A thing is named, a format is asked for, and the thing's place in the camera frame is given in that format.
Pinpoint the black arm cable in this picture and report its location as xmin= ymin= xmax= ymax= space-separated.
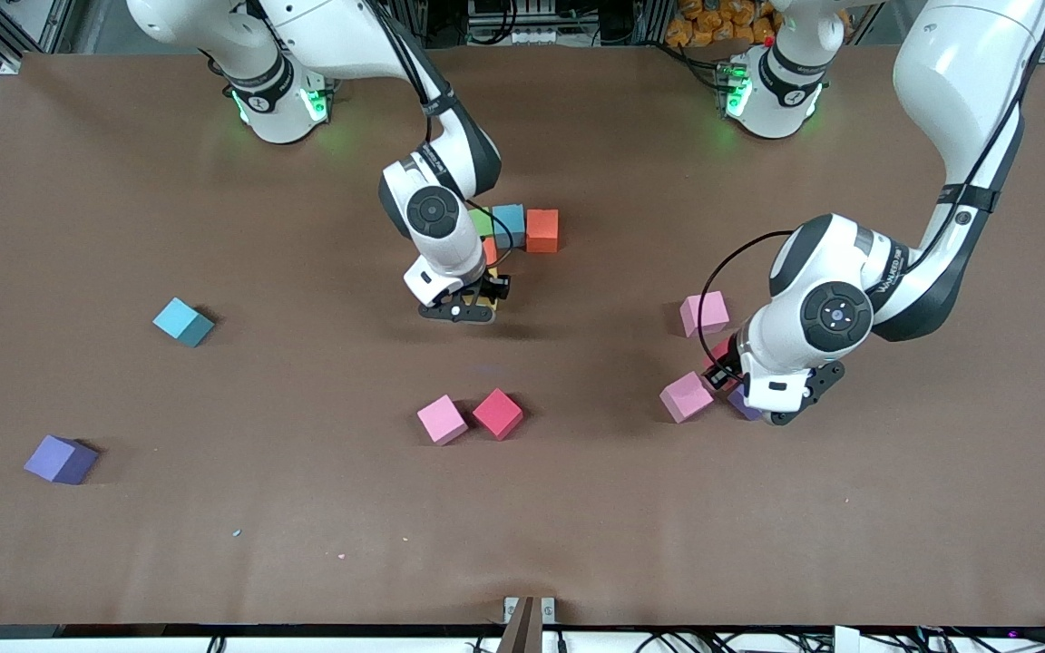
xmin=697 ymin=0 xmax=1045 ymax=364
xmin=464 ymin=195 xmax=516 ymax=250

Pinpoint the teal foam cube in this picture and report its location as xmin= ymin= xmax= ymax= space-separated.
xmin=492 ymin=204 xmax=528 ymax=250
xmin=152 ymin=297 xmax=215 ymax=348

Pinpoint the brown table cover sheet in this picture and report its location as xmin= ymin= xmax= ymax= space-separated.
xmin=0 ymin=44 xmax=1045 ymax=629

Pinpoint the pink foam cube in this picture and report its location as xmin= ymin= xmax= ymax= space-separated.
xmin=659 ymin=371 xmax=715 ymax=424
xmin=679 ymin=291 xmax=731 ymax=338
xmin=416 ymin=395 xmax=470 ymax=446

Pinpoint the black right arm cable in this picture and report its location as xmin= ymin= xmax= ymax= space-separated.
xmin=464 ymin=195 xmax=516 ymax=250

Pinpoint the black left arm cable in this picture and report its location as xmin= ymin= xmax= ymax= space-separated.
xmin=697 ymin=0 xmax=1045 ymax=364

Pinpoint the metal bracket with wooden stick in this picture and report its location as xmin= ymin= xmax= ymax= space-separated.
xmin=497 ymin=595 xmax=558 ymax=653

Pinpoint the pile of orange items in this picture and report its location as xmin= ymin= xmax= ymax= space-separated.
xmin=666 ymin=0 xmax=782 ymax=48

